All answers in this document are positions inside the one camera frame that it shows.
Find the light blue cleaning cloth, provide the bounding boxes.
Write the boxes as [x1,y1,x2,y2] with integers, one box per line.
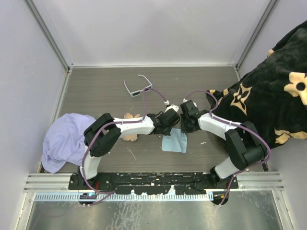
[161,128,188,154]

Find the flag print glasses case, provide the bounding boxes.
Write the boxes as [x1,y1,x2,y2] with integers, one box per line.
[121,113,141,142]

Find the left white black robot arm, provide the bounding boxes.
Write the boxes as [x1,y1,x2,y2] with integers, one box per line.
[78,106,180,190]

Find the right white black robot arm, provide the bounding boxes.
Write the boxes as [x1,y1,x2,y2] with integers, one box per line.
[180,100,268,189]

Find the white rectangular sunglasses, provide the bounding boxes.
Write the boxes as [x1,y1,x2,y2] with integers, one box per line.
[123,74,153,97]

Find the black floral plush blanket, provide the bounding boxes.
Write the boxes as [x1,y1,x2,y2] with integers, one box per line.
[206,22,307,149]

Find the lavender crumpled cloth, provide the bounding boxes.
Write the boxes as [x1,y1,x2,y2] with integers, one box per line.
[41,113,96,173]

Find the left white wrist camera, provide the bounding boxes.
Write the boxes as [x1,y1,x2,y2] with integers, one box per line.
[164,100,179,113]

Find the black paint-splattered base plate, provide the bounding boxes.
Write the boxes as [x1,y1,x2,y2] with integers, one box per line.
[68,171,239,195]

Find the slotted white cable duct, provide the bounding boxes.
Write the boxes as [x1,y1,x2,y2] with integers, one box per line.
[34,191,213,202]

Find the aluminium front rail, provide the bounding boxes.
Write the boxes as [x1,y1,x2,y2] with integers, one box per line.
[24,172,284,192]

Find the left aluminium frame post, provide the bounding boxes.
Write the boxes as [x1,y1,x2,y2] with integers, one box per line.
[25,0,73,70]

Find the aluminium frame post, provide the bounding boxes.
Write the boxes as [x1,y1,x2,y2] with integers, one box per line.
[235,0,279,71]
[25,0,73,70]

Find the right aluminium frame post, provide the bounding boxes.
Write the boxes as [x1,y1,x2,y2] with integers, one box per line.
[235,0,279,71]

